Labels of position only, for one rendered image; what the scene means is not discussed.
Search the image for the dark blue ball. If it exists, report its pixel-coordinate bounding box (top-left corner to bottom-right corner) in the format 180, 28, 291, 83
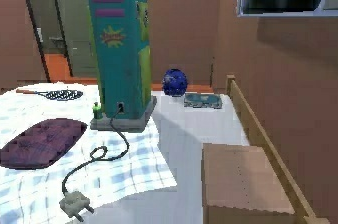
161, 68, 189, 98

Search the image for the blue patterned book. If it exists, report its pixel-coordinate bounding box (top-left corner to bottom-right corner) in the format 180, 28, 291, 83
183, 92, 224, 110

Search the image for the teal arcade machine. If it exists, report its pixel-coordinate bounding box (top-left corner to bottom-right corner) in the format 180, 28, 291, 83
87, 0, 158, 133

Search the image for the small green bottle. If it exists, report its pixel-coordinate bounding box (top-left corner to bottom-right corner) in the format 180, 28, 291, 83
92, 101, 104, 121

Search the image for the brown cardboard box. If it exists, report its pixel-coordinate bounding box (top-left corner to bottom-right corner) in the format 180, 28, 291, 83
201, 143, 296, 224

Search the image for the grey room door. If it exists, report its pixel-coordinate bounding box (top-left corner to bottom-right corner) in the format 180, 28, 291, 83
55, 0, 99, 79

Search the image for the grey power plug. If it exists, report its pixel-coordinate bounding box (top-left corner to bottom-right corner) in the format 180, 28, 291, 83
59, 190, 95, 223

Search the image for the purple cushion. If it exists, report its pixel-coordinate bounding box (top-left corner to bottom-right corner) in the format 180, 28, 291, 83
0, 117, 88, 171

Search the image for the blue checked blanket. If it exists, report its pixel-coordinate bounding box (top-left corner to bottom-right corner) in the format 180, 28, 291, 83
0, 82, 178, 224

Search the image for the white framed window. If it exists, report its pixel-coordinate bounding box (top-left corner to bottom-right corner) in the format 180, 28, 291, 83
236, 0, 338, 18

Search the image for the black power cable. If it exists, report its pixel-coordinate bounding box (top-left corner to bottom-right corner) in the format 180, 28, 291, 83
61, 104, 131, 196

